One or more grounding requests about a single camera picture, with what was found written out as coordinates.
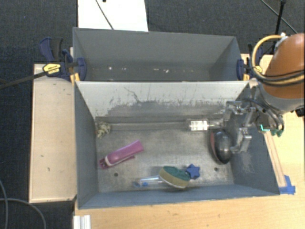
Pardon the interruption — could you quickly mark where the clear glass vial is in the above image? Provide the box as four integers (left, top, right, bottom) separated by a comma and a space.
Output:
185, 118, 224, 132

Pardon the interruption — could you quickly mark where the clear plastic tube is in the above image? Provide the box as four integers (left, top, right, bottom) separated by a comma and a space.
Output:
132, 175, 165, 188

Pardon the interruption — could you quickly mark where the beige speckled lump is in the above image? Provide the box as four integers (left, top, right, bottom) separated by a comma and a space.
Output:
95, 122, 112, 138

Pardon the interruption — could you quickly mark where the blue star shape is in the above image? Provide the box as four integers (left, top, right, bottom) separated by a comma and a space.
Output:
185, 164, 201, 180

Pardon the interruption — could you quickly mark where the black computer mouse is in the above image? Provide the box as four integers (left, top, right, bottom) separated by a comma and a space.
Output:
209, 130, 233, 165

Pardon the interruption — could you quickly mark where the green and yellow round sponge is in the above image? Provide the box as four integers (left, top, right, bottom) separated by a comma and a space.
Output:
158, 166, 192, 189

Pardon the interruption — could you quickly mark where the pale wood flat board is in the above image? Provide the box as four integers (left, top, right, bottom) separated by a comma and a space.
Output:
28, 63, 78, 204

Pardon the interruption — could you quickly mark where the grey metal bin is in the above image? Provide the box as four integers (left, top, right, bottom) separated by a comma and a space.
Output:
72, 27, 281, 210

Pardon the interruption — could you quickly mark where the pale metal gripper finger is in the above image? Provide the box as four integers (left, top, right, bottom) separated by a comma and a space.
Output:
229, 127, 253, 154
222, 100, 242, 128

